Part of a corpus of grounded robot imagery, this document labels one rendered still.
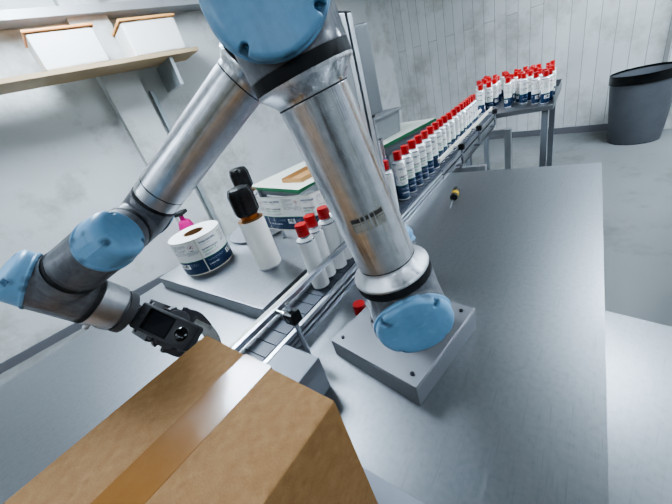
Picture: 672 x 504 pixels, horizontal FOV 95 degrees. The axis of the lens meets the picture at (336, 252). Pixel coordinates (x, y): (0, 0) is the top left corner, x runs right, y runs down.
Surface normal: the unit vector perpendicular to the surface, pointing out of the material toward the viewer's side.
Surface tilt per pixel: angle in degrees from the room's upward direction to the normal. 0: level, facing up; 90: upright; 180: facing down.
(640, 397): 0
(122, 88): 90
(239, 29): 82
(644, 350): 0
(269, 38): 82
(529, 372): 0
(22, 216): 90
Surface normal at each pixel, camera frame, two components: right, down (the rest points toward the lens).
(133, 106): 0.67, 0.18
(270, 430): -0.26, -0.84
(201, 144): 0.29, 0.65
